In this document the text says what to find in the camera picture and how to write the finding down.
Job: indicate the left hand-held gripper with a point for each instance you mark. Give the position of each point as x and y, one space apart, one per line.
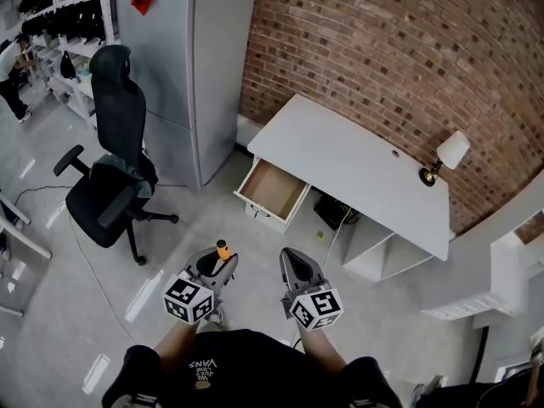
187 298

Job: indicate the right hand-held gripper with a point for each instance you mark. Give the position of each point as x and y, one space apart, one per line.
316 308

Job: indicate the white drawer with wooden bottom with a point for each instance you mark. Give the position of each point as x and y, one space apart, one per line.
272 187

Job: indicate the person's left forearm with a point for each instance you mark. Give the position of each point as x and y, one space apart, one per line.
174 349

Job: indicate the person's right forearm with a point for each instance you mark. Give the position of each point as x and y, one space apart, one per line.
321 351

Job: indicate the yellow floor tag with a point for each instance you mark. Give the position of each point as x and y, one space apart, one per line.
320 235

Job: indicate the person's left shoe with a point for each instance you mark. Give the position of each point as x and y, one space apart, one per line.
219 319

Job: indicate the black box under desk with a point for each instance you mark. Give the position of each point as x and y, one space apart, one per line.
331 211

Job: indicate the teal cloth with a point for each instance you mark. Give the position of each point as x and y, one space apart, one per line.
142 185

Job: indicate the person's black shirt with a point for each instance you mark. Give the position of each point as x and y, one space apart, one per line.
255 372

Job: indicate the white desk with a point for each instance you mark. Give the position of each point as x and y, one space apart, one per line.
340 160

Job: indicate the grey sneaker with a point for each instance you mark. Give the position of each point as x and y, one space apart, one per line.
425 391

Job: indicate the black office chair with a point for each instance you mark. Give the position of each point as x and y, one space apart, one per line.
117 113

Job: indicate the grey refrigerator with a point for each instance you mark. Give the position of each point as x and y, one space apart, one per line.
183 79

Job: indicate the table lamp with white shade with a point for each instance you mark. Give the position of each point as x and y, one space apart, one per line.
452 149

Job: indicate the black pole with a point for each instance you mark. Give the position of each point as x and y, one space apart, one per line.
482 351

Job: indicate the white shelf unit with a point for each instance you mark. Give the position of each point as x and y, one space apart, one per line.
506 279

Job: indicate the white shelf rack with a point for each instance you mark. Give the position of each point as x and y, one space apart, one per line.
83 47

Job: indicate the row of black bags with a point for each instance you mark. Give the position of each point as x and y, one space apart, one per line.
78 21

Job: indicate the white table frame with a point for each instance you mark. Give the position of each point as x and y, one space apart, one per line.
21 236

